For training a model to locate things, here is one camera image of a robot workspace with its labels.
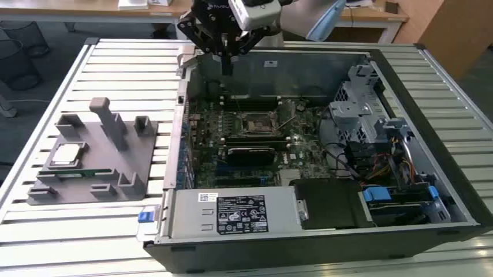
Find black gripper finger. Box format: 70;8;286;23
176;10;229;76
227;26;271;76

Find metal socket cover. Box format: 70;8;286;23
271;99;298;129

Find silver CPU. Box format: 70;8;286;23
52;143;84;164

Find CPU socket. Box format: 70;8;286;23
239;111;281;137

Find black RAM slot bank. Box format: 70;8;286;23
221;96;282;112
223;135;290;149

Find silver drive cage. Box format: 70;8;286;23
329;65;392;145

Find green motherboard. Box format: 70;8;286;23
184;98;335;188

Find black graphics card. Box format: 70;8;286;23
226;147;277;168

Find black mesh waste bin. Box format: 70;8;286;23
0;21;51;57
0;39;43;92

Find silver chipset heatsink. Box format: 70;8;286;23
279;169;302;186

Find black expansion slot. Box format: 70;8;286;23
214;175;270;188

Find grey parts rack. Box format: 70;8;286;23
25;97;159;206

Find wooden cabinet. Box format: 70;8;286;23
392;0;493;80

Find grey metal foot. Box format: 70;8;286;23
0;93;19;118

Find green RAM stick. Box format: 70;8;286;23
38;169;96;177

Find silver power supply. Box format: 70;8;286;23
159;186;303;239

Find hard disk in blue carrier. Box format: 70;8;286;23
361;184;442;229

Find black PC case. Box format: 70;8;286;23
143;43;493;274

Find silver case handle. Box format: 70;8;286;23
175;46;198;77

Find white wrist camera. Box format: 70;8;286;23
227;0;283;31

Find wooden desk white frame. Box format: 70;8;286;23
0;0;410;44

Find coloured power wire bundle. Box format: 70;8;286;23
360;137;421;187

